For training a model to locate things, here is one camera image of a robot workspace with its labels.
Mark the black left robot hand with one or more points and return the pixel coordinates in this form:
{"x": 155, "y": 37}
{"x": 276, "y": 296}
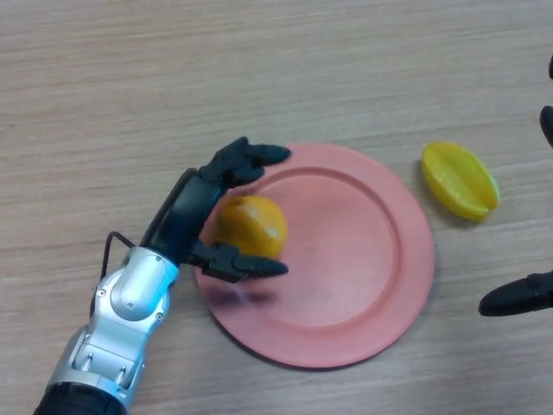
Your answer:
{"x": 190, "y": 216}

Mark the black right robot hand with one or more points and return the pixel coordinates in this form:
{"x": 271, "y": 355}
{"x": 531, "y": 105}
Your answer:
{"x": 518, "y": 298}

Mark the yellow pear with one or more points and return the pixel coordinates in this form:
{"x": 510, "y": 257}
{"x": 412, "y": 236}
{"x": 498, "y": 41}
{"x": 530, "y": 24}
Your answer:
{"x": 255, "y": 227}

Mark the pink round plate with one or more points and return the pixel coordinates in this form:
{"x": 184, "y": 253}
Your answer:
{"x": 341, "y": 259}

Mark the yellow starfruit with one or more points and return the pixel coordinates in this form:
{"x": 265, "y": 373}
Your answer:
{"x": 460, "y": 181}

